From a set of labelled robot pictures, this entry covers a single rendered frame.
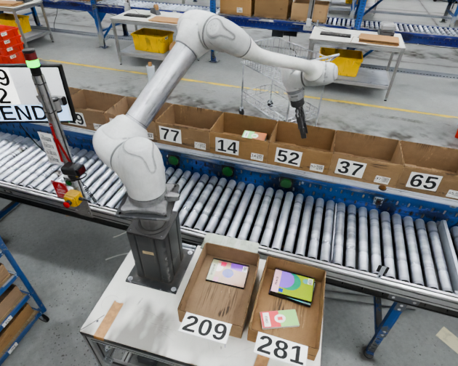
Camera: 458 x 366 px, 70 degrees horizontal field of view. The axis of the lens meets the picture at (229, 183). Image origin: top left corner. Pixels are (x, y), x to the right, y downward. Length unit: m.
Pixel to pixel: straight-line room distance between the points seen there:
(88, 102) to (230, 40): 1.81
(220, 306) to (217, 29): 1.16
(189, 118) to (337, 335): 1.82
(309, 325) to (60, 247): 2.14
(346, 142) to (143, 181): 1.49
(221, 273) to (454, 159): 1.61
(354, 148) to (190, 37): 1.37
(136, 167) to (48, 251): 1.96
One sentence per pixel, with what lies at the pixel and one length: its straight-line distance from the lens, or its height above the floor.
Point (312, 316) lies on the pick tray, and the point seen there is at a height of 0.76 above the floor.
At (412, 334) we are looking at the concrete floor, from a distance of 2.67.
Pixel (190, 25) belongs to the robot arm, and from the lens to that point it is 1.46.
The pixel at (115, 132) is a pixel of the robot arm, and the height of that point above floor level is 1.46.
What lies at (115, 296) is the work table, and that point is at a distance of 1.69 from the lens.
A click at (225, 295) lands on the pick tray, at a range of 1.60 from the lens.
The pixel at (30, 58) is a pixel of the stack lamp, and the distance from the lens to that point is 1.75.
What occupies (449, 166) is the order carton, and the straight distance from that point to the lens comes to 2.49.
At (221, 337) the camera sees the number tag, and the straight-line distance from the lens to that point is 1.39.
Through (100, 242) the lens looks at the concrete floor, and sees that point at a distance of 2.97.
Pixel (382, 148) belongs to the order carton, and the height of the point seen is 0.97.
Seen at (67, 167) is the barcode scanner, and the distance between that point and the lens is 1.91.
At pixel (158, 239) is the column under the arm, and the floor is 1.07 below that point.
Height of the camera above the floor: 2.12
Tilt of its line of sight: 39 degrees down
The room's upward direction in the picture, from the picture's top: 1 degrees clockwise
